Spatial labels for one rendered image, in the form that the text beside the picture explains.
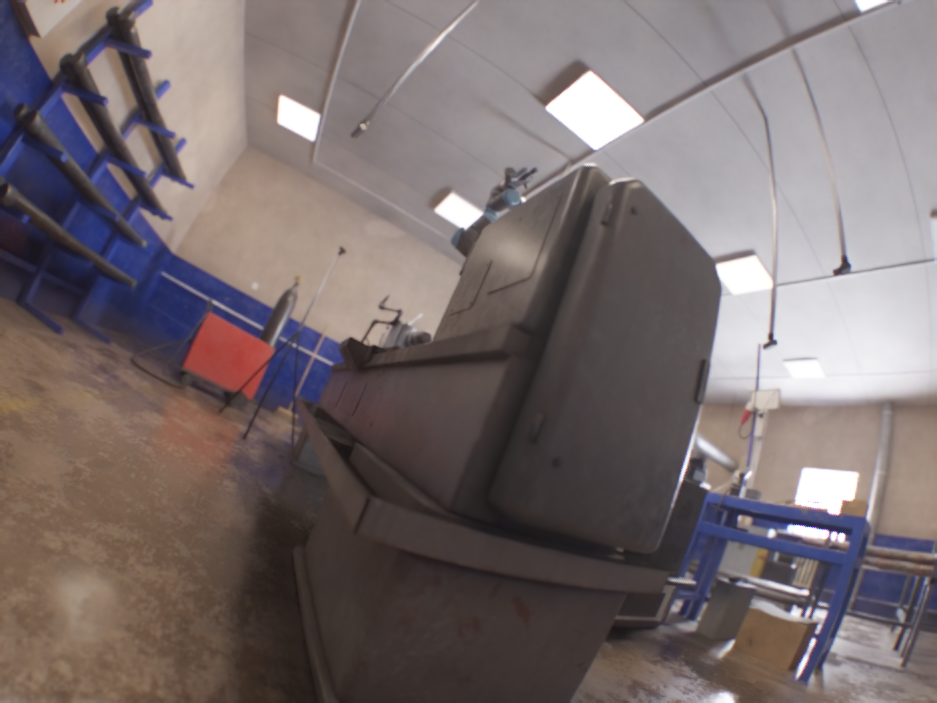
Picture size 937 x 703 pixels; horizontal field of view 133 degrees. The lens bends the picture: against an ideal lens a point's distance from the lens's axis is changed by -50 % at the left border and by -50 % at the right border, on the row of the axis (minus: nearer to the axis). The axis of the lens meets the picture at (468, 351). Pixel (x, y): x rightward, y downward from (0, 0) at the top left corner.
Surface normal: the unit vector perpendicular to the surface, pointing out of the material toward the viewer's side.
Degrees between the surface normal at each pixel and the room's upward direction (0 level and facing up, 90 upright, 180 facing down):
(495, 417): 90
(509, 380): 90
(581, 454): 90
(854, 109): 180
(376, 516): 90
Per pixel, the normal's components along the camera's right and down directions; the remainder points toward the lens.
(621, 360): 0.44, -0.06
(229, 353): 0.69, 0.10
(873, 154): -0.38, 0.89
